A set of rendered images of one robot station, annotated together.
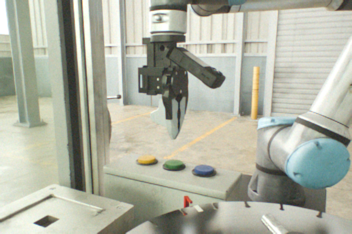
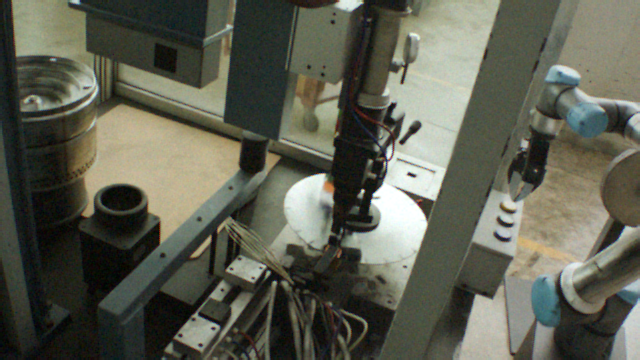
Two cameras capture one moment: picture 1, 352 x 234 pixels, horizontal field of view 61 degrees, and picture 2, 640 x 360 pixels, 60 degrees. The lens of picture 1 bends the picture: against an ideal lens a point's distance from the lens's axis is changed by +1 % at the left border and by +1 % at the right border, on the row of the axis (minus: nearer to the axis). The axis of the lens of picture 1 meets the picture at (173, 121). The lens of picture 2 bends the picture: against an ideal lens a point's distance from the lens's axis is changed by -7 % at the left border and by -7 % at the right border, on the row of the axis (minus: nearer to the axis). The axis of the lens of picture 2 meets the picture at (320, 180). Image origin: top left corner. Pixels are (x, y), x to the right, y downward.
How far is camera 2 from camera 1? 129 cm
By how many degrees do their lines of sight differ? 73
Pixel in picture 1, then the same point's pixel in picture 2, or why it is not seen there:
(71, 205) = (429, 180)
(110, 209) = (428, 192)
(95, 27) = (535, 94)
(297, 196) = (572, 346)
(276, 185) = not seen: hidden behind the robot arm
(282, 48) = not seen: outside the picture
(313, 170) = (536, 297)
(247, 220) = (406, 216)
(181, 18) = (542, 121)
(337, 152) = (548, 297)
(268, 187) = not seen: hidden behind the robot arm
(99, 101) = (515, 145)
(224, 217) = (406, 210)
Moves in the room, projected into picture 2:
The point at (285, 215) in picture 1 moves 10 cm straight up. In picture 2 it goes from (415, 229) to (427, 193)
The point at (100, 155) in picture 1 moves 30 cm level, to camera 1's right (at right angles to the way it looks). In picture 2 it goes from (499, 182) to (540, 251)
